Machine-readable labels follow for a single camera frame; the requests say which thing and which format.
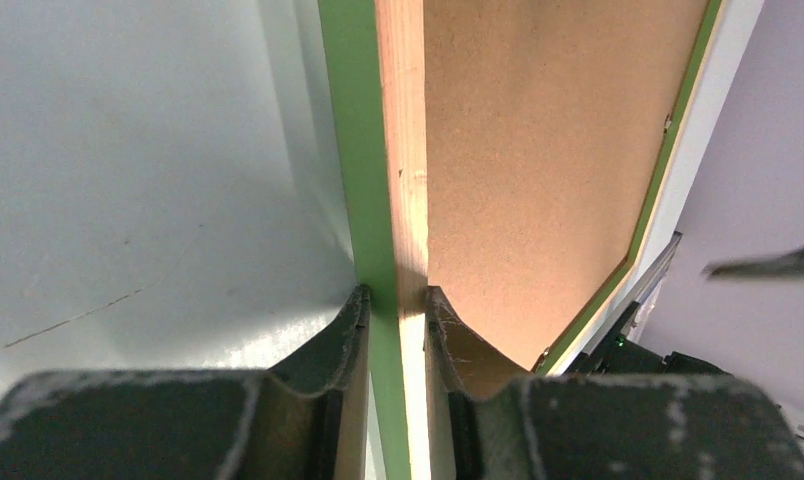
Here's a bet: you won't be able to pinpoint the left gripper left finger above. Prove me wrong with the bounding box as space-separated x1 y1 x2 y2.
0 285 371 479

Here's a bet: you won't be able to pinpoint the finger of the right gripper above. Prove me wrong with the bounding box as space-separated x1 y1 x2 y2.
703 247 804 280

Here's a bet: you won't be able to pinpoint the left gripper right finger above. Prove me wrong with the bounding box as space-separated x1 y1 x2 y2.
424 286 804 479

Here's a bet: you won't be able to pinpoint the brown backing board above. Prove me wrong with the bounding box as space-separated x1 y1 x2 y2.
424 1 708 368

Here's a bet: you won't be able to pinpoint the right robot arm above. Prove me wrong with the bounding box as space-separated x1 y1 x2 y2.
566 247 804 375

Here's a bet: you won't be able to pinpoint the aluminium frame rails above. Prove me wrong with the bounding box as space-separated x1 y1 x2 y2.
567 232 682 374

